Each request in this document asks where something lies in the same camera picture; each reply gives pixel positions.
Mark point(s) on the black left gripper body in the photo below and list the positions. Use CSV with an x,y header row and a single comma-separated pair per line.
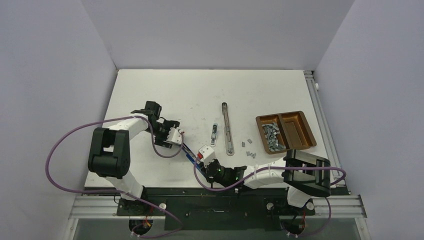
x,y
162,132

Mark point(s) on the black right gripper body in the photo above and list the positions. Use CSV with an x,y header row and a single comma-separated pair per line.
x,y
227,183

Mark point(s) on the blue stapler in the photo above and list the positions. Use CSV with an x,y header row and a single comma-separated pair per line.
x,y
192,157

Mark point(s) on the silver black stapler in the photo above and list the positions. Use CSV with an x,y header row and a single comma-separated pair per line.
x,y
229,146

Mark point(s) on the light blue staple box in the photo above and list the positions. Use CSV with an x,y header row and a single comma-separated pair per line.
x,y
214,134

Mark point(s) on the brown plastic divided tray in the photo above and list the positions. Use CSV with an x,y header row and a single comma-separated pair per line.
x,y
294,127

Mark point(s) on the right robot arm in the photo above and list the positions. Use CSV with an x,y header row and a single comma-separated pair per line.
x,y
306,175

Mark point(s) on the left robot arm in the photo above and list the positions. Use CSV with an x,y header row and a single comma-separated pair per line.
x,y
110,156

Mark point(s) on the pile of grey staples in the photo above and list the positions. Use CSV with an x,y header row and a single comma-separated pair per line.
x,y
272,133

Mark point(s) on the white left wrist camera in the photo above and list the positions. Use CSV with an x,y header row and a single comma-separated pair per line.
x,y
175,136

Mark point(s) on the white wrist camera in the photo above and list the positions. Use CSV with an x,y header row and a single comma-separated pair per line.
x,y
175,136
206,155

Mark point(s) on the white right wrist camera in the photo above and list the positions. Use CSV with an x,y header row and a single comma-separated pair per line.
x,y
206,155

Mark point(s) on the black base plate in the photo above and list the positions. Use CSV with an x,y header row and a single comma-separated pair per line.
x,y
196,209

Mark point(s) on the aluminium frame rail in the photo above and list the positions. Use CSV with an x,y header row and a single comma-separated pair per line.
x,y
326,132

